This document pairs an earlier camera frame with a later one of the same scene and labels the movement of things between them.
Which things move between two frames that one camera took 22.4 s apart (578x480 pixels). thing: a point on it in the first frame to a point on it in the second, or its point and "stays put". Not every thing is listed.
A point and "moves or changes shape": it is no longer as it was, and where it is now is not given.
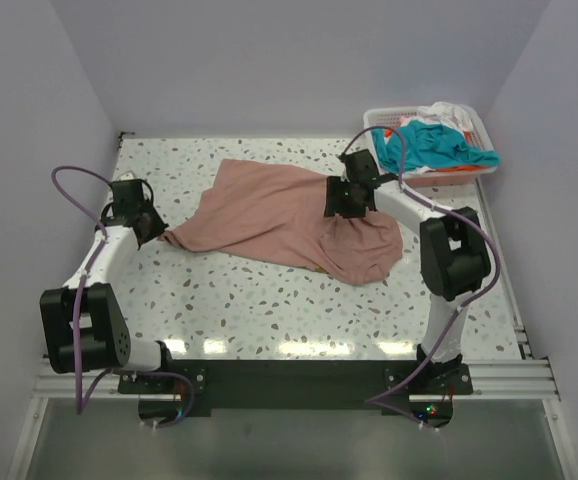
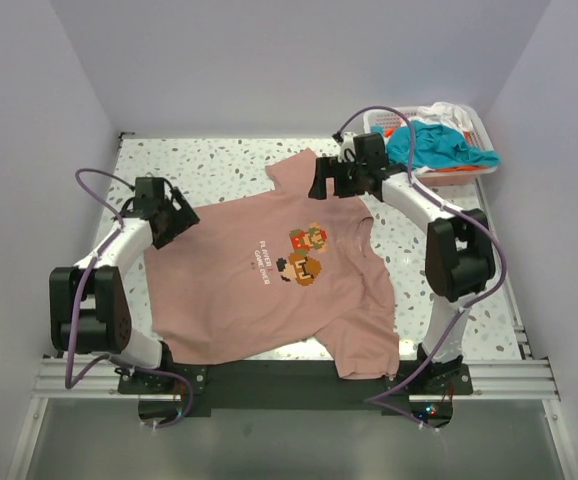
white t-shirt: (458, 116) stays put
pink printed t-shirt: (276, 211) moves or changes shape
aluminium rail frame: (492, 381) stays put
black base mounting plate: (172, 396) stays put
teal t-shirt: (426, 146) stays put
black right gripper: (335, 184) to (325, 168)
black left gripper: (159, 225) to (184, 217)
